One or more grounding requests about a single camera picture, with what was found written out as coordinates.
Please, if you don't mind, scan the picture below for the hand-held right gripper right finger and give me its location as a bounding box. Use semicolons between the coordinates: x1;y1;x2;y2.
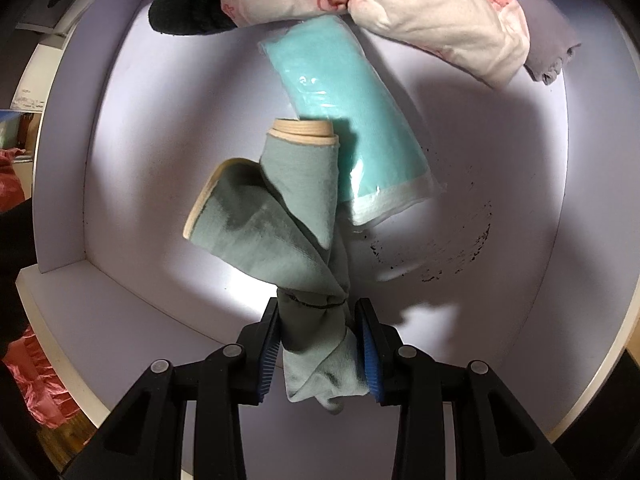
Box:
354;297;576;480

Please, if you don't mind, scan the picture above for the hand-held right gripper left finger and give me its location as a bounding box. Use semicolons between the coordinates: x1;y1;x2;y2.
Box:
65;297;283;480

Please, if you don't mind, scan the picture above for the sage green cloth bundle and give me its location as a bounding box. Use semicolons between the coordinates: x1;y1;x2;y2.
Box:
182;119;373;415

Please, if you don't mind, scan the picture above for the white drawer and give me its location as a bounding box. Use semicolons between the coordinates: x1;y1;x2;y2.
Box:
15;0;640;480

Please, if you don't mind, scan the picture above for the red cloth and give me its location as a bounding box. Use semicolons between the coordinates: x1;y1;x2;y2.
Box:
0;147;68;431

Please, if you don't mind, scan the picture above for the teal towel in plastic packet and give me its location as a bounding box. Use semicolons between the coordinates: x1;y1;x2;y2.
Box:
257;14;446;227

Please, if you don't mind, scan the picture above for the white patterned cloth bundle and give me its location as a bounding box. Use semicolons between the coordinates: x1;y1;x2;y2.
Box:
220;0;531;90

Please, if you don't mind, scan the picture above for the printed paper sheet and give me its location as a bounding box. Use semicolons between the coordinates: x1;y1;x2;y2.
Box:
11;80;46;112

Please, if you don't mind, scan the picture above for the light grey sock bundle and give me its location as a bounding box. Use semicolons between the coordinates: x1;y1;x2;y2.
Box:
522;0;583;86

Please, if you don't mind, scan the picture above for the black sock bundle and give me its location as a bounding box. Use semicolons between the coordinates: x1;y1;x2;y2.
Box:
148;0;238;37

